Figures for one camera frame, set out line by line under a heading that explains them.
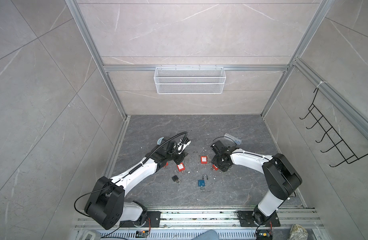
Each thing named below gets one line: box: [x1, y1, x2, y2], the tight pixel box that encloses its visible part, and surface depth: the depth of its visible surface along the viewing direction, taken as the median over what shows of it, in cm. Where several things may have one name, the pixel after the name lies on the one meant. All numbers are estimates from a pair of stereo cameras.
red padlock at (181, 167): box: [176, 162, 186, 174], surface depth 92 cm
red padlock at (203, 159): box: [200, 156, 208, 164], surface depth 95 cm
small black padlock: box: [171, 170, 179, 182], surface depth 90 cm
